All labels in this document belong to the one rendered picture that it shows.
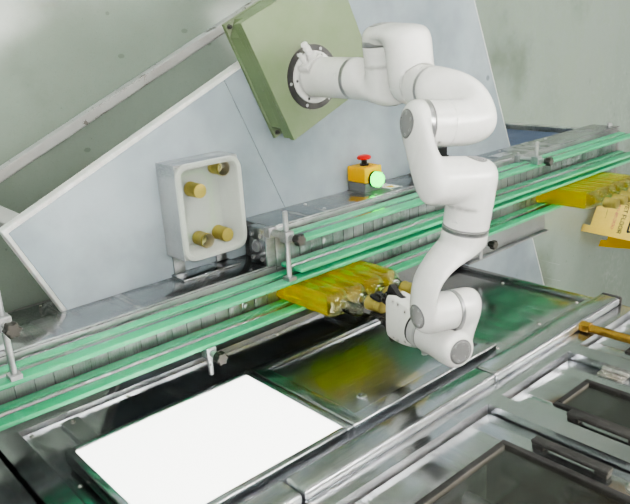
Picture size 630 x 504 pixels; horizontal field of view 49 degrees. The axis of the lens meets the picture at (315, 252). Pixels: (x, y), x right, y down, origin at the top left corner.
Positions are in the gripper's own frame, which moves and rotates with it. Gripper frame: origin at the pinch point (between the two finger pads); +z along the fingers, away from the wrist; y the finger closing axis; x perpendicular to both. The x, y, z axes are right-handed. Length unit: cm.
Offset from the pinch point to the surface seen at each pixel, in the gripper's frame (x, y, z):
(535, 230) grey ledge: -100, -11, 53
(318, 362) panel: 13.6, -12.7, 5.3
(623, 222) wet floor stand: -293, -65, 169
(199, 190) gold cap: 31.0, 26.4, 27.0
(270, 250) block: 15.9, 10.1, 23.5
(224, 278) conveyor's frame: 28.4, 5.8, 22.6
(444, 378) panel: -6.1, -13.0, -15.7
